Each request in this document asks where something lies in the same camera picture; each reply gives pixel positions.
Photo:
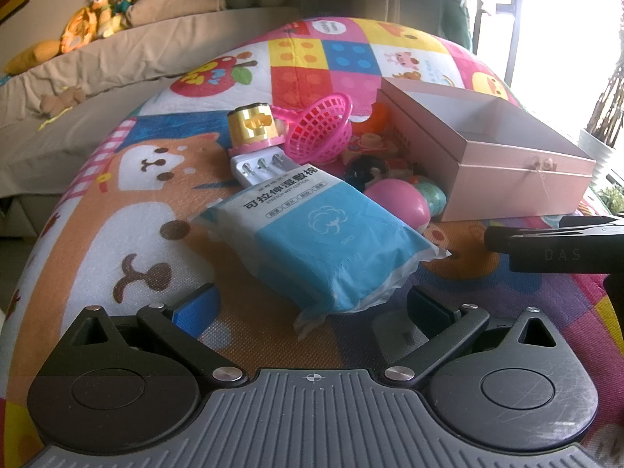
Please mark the small beige plush toy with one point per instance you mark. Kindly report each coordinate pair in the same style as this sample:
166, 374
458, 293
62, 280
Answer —
61, 100

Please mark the white plant pot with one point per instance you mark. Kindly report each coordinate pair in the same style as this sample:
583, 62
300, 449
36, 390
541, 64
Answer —
597, 156

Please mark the blue white cotton pad pack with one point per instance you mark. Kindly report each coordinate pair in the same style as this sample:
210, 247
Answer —
302, 234

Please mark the pink plastic egg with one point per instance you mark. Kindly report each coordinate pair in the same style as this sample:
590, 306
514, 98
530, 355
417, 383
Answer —
395, 201

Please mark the green hanging clothing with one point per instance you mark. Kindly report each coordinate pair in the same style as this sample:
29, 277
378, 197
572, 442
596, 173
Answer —
456, 5

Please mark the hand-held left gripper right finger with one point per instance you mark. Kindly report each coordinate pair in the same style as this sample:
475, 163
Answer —
431, 314

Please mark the beige pillow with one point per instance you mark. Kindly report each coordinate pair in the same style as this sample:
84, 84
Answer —
175, 2

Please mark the colourful play mat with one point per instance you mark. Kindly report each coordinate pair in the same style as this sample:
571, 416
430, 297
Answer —
146, 204

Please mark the white ampoule tray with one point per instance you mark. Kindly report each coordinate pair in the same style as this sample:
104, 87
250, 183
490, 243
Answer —
243, 171

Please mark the gold and pink toy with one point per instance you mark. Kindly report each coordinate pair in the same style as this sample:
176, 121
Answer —
253, 124

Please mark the pink plastic scoop basket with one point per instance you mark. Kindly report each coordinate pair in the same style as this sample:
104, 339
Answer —
321, 131

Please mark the pink cardboard box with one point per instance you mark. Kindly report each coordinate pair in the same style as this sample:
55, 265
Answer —
512, 190

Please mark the beige bed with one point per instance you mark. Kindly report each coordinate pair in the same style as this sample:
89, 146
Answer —
122, 63

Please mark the orange round plush toy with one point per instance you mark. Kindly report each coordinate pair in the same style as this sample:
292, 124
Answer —
80, 29

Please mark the black round toy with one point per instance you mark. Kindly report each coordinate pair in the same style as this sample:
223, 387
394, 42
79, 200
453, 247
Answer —
360, 171

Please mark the green patterned egg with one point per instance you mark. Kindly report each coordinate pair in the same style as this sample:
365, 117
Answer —
433, 196

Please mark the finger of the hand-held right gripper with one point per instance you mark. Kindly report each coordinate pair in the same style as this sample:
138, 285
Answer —
497, 239

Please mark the orange plastic toy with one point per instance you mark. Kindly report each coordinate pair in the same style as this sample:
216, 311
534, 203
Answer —
379, 117

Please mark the yellow plush toy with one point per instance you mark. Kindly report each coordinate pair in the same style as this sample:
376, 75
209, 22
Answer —
29, 56

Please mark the plush doll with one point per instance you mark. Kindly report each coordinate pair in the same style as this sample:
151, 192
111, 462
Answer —
122, 0

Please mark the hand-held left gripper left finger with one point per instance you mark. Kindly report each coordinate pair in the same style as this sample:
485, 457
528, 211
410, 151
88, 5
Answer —
195, 312

